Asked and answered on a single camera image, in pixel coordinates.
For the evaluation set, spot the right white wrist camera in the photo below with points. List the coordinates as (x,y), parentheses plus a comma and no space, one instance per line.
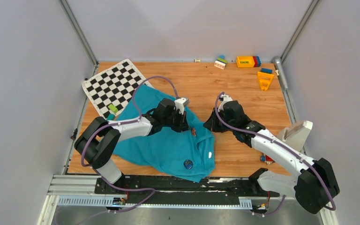
(224,98)

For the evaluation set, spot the yellow toy box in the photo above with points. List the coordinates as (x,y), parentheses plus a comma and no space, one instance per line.
(245,61)

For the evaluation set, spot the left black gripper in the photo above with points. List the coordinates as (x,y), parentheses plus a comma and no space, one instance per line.
(183,125)

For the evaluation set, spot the teal t-shirt garment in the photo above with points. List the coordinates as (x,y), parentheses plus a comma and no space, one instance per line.
(167,150)

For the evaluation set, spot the white green blue block stack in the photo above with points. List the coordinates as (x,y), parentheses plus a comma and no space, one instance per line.
(220,62)

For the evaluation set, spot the grey metal cylinder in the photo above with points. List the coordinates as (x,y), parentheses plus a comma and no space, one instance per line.
(280,71)

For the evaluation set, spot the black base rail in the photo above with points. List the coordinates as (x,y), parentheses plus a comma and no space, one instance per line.
(171,190)

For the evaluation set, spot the red blue toy car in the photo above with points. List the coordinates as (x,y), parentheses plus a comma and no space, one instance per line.
(266,159)

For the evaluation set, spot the teal block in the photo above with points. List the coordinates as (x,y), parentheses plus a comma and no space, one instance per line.
(110,117)

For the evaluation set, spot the round blue badge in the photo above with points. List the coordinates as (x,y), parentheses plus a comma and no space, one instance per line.
(188,164)

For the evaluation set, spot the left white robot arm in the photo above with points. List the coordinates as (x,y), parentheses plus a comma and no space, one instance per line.
(97,143)

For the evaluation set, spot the white tilted device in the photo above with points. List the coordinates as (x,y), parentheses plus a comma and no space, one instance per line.
(296,135)

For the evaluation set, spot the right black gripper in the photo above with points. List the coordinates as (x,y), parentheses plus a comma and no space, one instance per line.
(211,124)

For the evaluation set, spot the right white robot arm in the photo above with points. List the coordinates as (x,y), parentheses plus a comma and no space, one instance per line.
(312,182)

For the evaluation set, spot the yellow triangular toy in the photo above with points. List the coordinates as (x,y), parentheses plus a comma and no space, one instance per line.
(264,80)

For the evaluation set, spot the blue flat block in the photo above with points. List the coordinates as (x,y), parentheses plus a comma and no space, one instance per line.
(266,70)

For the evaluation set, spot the black white checkerboard mat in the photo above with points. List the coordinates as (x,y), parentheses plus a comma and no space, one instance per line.
(114,85)

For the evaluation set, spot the red blue block pair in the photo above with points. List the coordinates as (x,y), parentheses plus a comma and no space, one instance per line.
(257,62)

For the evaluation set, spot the lime green block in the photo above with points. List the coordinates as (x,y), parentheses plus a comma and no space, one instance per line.
(112,108)

